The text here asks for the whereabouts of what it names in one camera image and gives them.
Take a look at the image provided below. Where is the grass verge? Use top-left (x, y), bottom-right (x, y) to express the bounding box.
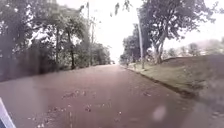
top-left (123, 54), bottom-right (224, 113)

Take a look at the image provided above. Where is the thin pole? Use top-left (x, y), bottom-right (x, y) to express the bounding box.
top-left (86, 1), bottom-right (92, 67)

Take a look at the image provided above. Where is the pale utility pole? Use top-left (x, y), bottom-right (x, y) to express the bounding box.
top-left (135, 6), bottom-right (146, 70)

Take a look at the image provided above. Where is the reddish brown dirt road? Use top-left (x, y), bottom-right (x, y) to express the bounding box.
top-left (0, 63), bottom-right (224, 128)

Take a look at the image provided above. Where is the row of trees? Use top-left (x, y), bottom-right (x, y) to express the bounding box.
top-left (0, 0), bottom-right (112, 83)

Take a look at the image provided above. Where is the group of trees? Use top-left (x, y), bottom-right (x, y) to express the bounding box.
top-left (119, 24), bottom-right (152, 66)

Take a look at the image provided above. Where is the large tree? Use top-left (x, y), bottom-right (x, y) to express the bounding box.
top-left (139, 0), bottom-right (219, 65)

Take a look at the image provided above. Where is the kerb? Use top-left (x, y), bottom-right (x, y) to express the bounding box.
top-left (120, 64), bottom-right (198, 100)

